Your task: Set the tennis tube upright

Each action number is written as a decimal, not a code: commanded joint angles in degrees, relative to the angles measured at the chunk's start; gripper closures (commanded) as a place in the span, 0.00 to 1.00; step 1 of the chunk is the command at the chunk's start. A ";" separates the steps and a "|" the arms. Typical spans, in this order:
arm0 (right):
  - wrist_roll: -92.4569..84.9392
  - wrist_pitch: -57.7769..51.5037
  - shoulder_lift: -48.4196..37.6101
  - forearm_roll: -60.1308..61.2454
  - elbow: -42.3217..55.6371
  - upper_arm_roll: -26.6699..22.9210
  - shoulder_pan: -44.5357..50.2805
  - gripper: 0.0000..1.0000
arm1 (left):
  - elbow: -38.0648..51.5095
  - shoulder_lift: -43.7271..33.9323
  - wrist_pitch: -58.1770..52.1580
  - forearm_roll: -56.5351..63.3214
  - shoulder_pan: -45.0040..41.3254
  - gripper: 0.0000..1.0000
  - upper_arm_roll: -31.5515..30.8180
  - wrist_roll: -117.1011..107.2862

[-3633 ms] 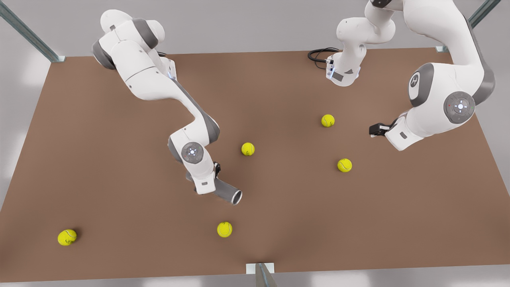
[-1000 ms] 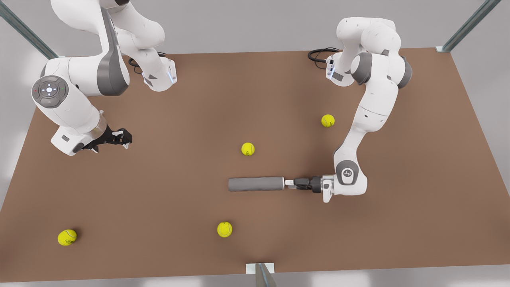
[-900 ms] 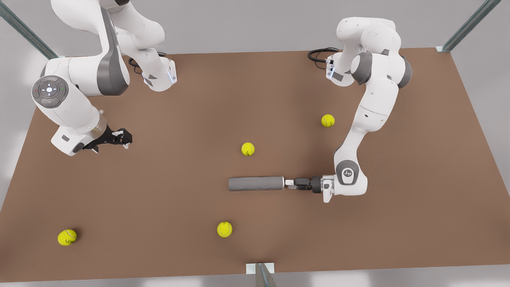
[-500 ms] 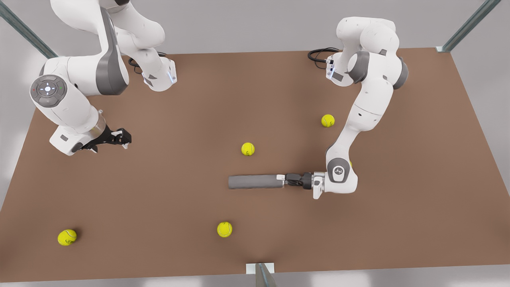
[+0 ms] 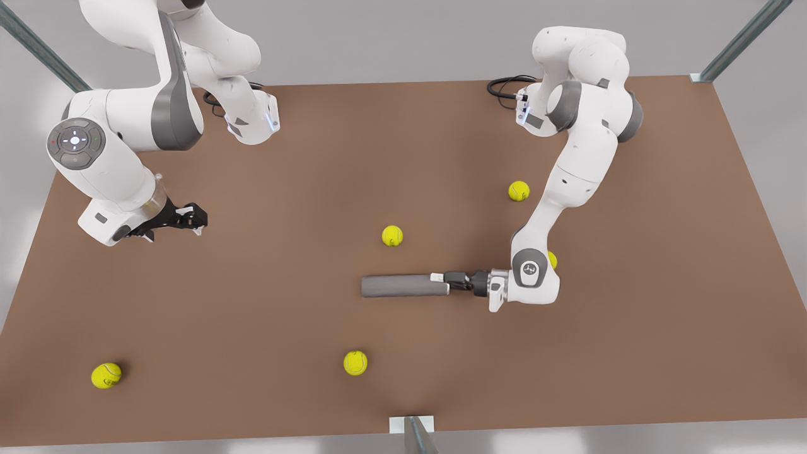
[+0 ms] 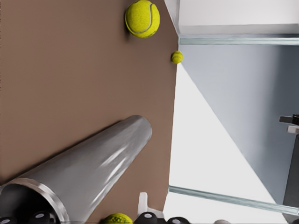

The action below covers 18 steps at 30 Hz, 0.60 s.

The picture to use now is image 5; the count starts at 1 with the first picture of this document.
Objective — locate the grey tennis ball tube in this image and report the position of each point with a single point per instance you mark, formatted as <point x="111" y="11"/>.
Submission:
<point x="403" y="285"/>

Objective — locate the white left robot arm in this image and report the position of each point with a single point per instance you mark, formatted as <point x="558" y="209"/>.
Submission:
<point x="583" y="126"/>

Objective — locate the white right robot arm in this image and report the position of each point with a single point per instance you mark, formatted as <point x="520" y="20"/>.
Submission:
<point x="126" y="120"/>

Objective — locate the yellow tennis ball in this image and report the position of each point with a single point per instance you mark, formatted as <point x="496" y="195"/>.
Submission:
<point x="392" y="236"/>
<point x="519" y="191"/>
<point x="553" y="259"/>
<point x="106" y="376"/>
<point x="355" y="363"/>

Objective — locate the silver frame post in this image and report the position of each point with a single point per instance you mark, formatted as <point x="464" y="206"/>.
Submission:
<point x="38" y="47"/>
<point x="415" y="435"/>
<point x="741" y="41"/>

